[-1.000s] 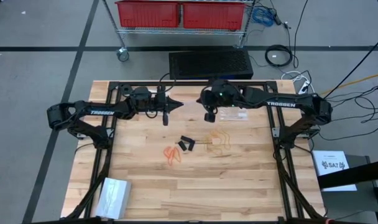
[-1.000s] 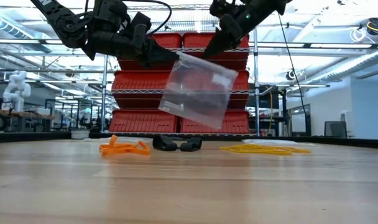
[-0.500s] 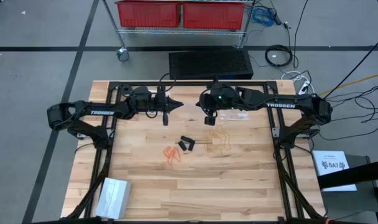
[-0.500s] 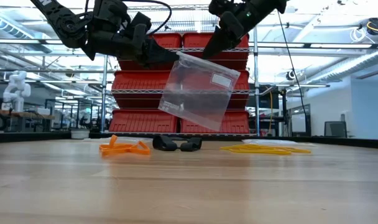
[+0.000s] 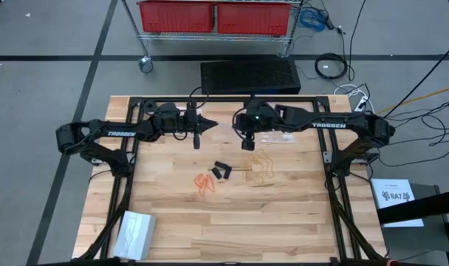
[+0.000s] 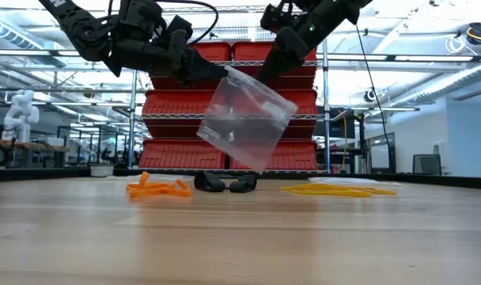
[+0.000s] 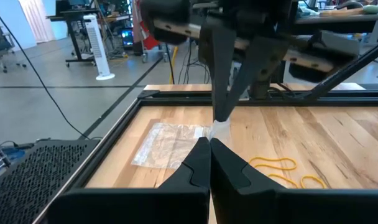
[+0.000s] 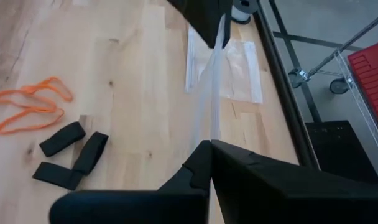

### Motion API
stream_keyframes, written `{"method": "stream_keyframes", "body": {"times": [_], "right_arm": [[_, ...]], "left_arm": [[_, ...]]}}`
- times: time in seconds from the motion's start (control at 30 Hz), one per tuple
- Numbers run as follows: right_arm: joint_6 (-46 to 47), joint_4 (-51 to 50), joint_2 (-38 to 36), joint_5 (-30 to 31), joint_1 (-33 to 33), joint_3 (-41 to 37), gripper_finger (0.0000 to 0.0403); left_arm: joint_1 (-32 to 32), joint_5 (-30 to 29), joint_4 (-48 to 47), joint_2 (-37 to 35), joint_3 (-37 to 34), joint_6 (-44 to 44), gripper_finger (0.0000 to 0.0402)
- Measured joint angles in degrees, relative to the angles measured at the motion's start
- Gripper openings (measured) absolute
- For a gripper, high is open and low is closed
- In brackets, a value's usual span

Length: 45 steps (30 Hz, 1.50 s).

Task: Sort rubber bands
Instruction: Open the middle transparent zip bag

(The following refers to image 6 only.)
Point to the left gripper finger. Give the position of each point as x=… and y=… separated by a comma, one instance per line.
x=201, y=69

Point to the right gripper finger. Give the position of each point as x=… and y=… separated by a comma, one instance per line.
x=276, y=73

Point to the orange rubber band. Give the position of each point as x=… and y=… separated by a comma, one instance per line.
x=145, y=190
x=181, y=193

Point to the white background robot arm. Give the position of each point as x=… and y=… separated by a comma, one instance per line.
x=21, y=115

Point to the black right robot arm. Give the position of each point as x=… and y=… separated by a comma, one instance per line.
x=351, y=8

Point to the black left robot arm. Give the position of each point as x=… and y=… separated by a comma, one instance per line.
x=82, y=31

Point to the black monitor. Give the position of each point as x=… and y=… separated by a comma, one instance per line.
x=337, y=126

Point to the white round bowl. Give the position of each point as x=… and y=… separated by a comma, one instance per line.
x=102, y=171

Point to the black framed whiteboard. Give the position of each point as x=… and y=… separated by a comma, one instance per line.
x=379, y=156

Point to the wooden background workbench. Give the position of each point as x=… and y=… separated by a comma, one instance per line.
x=27, y=146

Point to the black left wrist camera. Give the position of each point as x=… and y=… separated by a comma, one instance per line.
x=177, y=43

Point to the black ceiling camera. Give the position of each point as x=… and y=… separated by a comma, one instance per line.
x=370, y=96

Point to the black aluminium table frame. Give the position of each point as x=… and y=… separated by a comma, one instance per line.
x=35, y=174

